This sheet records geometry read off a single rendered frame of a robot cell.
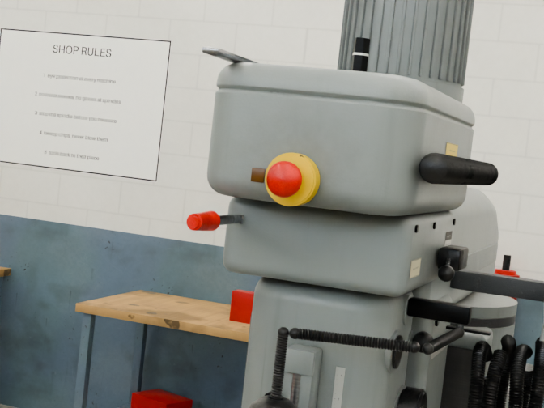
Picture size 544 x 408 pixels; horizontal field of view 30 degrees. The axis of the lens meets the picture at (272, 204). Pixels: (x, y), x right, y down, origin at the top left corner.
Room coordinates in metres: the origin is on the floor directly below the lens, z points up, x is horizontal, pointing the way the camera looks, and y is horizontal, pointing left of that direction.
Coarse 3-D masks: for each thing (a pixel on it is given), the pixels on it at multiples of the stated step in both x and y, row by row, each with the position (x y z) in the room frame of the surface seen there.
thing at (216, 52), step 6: (204, 48) 1.14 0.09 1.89; (210, 48) 1.14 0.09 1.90; (216, 48) 1.14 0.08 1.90; (210, 54) 1.16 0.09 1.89; (216, 54) 1.15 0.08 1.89; (222, 54) 1.15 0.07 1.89; (228, 54) 1.17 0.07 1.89; (234, 54) 1.19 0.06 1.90; (228, 60) 1.20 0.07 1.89; (234, 60) 1.20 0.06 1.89; (240, 60) 1.21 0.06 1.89; (246, 60) 1.23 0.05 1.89
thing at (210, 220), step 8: (192, 216) 1.14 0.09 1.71; (200, 216) 1.14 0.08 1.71; (208, 216) 1.16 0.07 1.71; (216, 216) 1.18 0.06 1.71; (224, 216) 1.22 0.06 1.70; (232, 216) 1.24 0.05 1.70; (240, 216) 1.27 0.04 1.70; (192, 224) 1.14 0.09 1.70; (200, 224) 1.14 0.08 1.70; (208, 224) 1.16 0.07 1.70; (216, 224) 1.18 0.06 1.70; (224, 224) 1.23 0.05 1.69
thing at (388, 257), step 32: (256, 224) 1.27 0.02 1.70; (288, 224) 1.25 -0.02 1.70; (320, 224) 1.24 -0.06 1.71; (352, 224) 1.23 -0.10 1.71; (384, 224) 1.21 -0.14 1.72; (416, 224) 1.23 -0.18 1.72; (448, 224) 1.46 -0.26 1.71; (224, 256) 1.28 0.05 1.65; (256, 256) 1.26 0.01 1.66; (288, 256) 1.25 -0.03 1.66; (320, 256) 1.24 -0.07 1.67; (352, 256) 1.22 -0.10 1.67; (384, 256) 1.21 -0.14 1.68; (416, 256) 1.25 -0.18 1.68; (352, 288) 1.23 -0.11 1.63; (384, 288) 1.21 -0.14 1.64
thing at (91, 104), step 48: (0, 48) 6.47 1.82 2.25; (48, 48) 6.36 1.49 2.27; (96, 48) 6.24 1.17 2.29; (144, 48) 6.14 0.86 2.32; (0, 96) 6.46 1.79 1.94; (48, 96) 6.34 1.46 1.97; (96, 96) 6.23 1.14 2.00; (144, 96) 6.13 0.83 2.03; (0, 144) 6.45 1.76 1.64; (48, 144) 6.33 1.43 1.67; (96, 144) 6.22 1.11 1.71; (144, 144) 6.12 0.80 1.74
